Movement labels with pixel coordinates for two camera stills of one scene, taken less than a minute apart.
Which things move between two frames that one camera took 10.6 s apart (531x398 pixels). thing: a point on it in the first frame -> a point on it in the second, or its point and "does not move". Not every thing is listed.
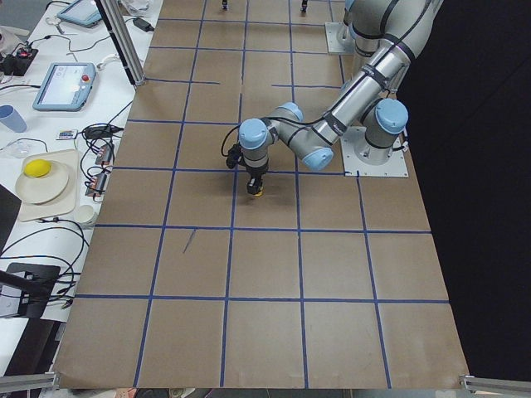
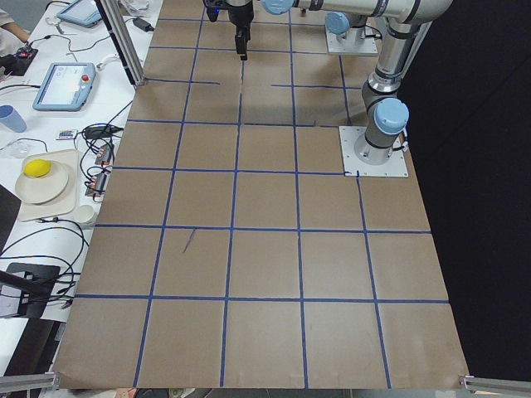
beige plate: x=44 y=189 does not move
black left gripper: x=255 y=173 -> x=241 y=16
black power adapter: x=143 y=25 does not move
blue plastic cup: x=12 y=118 does not move
